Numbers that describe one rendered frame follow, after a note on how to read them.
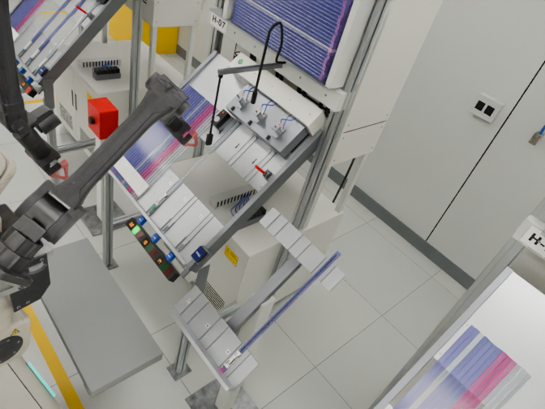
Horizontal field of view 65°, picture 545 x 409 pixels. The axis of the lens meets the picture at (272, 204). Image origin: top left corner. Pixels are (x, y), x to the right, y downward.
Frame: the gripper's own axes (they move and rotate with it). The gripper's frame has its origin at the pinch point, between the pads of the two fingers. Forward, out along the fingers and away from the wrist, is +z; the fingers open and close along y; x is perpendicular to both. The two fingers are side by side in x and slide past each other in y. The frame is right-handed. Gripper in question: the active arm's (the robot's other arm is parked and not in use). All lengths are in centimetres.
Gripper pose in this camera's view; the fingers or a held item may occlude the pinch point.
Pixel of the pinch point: (188, 136)
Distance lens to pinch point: 166.3
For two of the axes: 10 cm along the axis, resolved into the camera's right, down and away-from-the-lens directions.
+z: 3.2, 3.4, 8.9
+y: -6.3, -6.2, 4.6
